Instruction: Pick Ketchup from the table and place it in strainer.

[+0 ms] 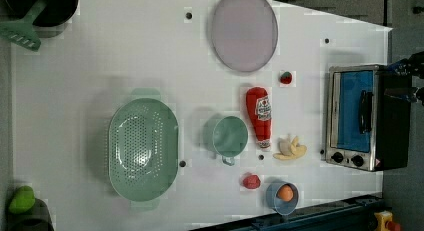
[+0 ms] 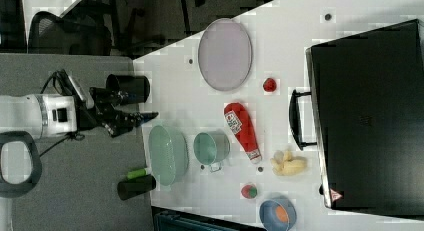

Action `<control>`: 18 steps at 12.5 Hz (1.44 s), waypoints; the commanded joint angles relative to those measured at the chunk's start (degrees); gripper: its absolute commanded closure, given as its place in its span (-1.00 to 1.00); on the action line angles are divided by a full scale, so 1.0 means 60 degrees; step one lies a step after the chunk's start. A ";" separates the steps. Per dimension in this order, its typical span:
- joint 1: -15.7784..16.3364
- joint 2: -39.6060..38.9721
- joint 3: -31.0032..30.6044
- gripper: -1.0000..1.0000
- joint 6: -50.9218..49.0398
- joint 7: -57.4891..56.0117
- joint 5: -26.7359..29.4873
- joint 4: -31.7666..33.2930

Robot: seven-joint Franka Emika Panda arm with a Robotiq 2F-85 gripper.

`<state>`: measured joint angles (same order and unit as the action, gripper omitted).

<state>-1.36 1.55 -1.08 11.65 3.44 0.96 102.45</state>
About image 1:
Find silver black toaster oven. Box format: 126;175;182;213
325;65;412;172

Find small plush strawberry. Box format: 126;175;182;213
280;71;293;85

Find red plush ketchup bottle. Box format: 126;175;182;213
246;87;272;149

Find green slotted spatula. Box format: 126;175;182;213
0;0;47;52

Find orange ball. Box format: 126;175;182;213
277;184;294;202

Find blue cup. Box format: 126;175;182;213
265;180;299;215

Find peeled plush banana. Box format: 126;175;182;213
273;136;307;161

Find green plush pear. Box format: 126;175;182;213
8;186;35;214

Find green perforated strainer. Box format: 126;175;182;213
108;88;179;211

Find large plush strawberry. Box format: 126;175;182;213
242;174;261;190

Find black pot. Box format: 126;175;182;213
5;0;79;27

